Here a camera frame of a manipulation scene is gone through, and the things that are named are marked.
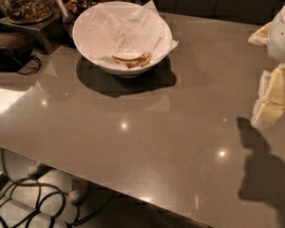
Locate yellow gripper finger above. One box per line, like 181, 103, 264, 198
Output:
248, 22, 272, 46
251, 63, 285, 129

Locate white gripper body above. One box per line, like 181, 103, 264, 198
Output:
267, 5, 285, 63

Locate white bowl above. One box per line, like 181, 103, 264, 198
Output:
72, 2, 178, 78

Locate white paper liner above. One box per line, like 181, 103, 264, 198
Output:
83, 0, 178, 70

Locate dark wooden stand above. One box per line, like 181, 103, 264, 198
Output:
0, 11, 70, 54

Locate white table leg base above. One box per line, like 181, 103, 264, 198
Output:
28, 161, 88, 205

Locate glass jar of nuts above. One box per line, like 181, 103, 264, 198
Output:
0, 0, 54, 24

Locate black device with cable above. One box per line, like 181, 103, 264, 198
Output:
0, 32, 42, 75

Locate black floor cables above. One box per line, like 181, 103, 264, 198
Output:
0, 147, 115, 228

